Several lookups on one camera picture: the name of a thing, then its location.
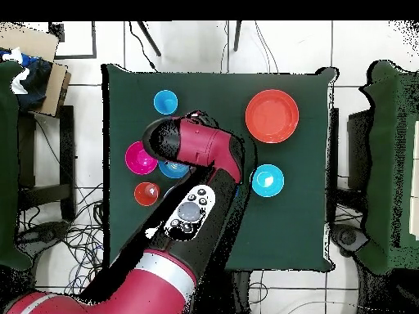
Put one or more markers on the blue flat-bottomed ringed bowl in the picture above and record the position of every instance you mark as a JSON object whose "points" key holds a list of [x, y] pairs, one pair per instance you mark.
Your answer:
{"points": [[173, 170]]}

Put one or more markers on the black equipment base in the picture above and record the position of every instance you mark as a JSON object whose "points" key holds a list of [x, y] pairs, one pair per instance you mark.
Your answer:
{"points": [[347, 237], [42, 233]]}

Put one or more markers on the green cloth side table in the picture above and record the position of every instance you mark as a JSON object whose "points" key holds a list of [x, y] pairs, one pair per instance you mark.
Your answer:
{"points": [[392, 163], [8, 163]]}

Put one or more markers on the large orange plastic bowl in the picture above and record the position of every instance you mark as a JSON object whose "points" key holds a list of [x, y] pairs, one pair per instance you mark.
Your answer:
{"points": [[272, 116]]}

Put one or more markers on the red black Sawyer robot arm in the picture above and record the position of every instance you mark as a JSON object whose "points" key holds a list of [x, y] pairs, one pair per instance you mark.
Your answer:
{"points": [[203, 147]]}

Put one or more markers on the orange plastic cup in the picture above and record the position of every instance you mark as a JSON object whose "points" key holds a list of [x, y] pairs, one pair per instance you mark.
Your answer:
{"points": [[147, 194]]}

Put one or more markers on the small cyan plastic bowl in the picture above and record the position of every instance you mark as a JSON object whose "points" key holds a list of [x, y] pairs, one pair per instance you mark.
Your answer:
{"points": [[267, 180]]}

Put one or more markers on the black box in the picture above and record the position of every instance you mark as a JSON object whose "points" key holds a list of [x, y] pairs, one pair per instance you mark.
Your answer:
{"points": [[358, 150]]}

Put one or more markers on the black tripod leg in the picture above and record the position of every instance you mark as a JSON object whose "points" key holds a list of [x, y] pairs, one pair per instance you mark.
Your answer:
{"points": [[150, 39], [237, 36]]}

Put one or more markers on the black floor frame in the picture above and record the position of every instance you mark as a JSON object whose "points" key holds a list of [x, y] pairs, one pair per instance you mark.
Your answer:
{"points": [[94, 42]]}

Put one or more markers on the dark green tablecloth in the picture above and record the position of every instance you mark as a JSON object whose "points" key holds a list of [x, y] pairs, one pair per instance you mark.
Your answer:
{"points": [[288, 229]]}

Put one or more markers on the light blue plastic cup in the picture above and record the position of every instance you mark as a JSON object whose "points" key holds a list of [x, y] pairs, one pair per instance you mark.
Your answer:
{"points": [[165, 102]]}

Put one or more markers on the brown cardboard box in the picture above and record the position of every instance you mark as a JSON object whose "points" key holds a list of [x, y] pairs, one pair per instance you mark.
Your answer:
{"points": [[55, 88]]}

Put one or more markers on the blue and white cloth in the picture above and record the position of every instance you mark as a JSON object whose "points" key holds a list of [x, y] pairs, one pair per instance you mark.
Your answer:
{"points": [[34, 81]]}

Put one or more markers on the black stool frame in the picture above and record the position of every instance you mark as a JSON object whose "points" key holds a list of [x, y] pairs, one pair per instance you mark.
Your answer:
{"points": [[67, 163]]}

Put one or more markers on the pink plastic bowl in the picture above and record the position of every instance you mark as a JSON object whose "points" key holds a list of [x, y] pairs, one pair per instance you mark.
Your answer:
{"points": [[137, 162]]}

